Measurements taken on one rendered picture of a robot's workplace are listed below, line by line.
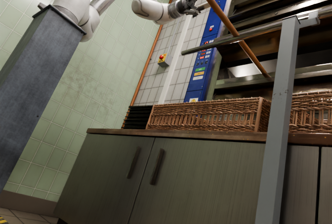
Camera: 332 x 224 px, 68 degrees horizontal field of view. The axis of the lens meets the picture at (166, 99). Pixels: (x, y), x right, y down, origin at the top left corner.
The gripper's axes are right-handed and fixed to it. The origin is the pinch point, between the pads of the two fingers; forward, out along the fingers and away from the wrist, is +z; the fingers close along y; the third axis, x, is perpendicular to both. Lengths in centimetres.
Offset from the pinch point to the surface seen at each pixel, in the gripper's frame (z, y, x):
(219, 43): -2.4, 16.9, -18.2
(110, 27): -118, -25, -7
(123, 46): -117, -18, -25
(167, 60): -82, -12, -52
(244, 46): 6.9, 13.7, -28.5
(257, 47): 1, -5, -53
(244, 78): -6, 16, -55
